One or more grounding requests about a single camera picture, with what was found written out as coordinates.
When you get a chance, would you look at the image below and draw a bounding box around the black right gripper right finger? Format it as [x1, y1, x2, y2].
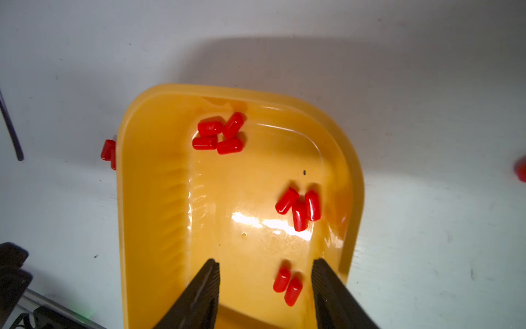
[311, 259, 379, 329]

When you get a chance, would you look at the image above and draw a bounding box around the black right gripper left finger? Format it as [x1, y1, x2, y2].
[154, 259, 221, 329]

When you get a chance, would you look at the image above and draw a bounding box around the red protection sleeve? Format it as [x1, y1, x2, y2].
[273, 265, 292, 293]
[198, 120, 223, 137]
[101, 139, 116, 161]
[284, 276, 304, 307]
[275, 187, 300, 215]
[216, 138, 245, 155]
[292, 200, 309, 232]
[222, 112, 245, 139]
[110, 149, 116, 171]
[304, 190, 321, 222]
[514, 156, 526, 182]
[192, 136, 218, 150]

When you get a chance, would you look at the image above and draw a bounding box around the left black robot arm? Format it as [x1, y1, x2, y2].
[1, 242, 101, 329]

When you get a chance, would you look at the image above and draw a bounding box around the yellow plastic storage box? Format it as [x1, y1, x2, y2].
[116, 84, 364, 328]

